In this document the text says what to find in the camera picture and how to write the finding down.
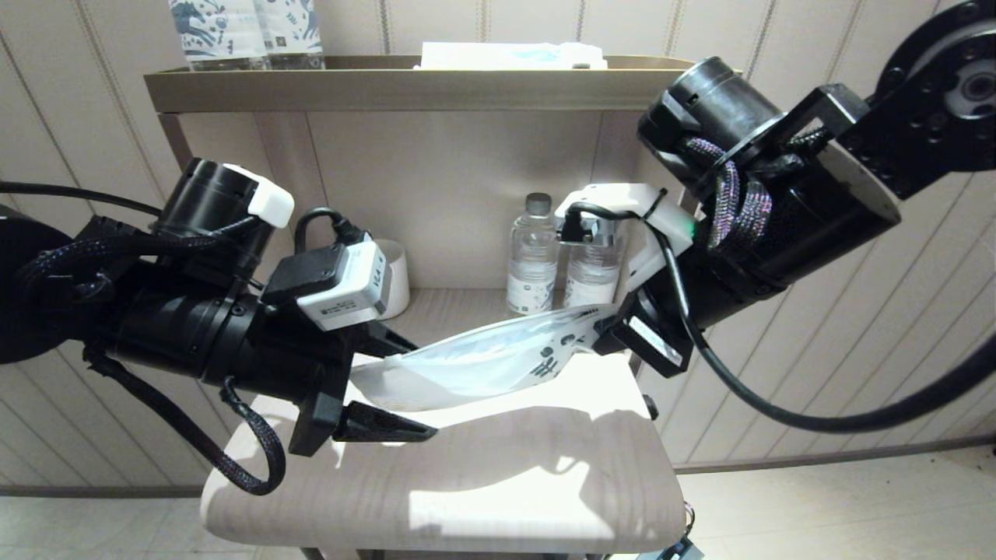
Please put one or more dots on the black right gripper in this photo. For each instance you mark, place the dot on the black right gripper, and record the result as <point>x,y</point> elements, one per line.
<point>716,288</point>

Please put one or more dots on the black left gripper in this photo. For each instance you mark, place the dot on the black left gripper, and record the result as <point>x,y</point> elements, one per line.
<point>202,334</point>

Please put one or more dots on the white floral plastic pouch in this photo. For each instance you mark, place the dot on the white floral plastic pouch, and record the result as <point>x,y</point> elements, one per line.
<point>467,365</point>

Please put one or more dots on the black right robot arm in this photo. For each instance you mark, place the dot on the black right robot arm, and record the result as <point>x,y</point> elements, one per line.
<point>817,210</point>

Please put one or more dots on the clear plastic water bottle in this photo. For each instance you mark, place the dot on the clear plastic water bottle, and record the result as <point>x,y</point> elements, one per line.
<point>533,264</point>
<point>591,272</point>

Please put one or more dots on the white ribbed mug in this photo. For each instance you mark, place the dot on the white ribbed mug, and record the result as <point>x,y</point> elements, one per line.
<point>397,280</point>

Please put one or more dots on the light wooden shelf table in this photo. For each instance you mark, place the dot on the light wooden shelf table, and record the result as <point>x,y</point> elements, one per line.
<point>506,467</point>

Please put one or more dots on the white packet with blue print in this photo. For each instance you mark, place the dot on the white packet with blue print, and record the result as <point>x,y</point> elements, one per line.
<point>506,56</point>

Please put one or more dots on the blue patterned packs on shelf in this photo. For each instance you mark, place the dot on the blue patterned packs on shelf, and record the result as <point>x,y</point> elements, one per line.
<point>218,31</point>

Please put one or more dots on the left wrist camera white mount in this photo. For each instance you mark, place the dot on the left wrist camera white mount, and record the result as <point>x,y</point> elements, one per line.
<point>350,292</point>

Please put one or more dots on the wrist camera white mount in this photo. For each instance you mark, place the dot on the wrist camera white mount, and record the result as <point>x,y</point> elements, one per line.
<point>622,194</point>
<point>350,292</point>

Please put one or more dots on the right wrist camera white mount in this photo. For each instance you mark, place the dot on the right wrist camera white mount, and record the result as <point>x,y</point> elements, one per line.
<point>622,194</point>

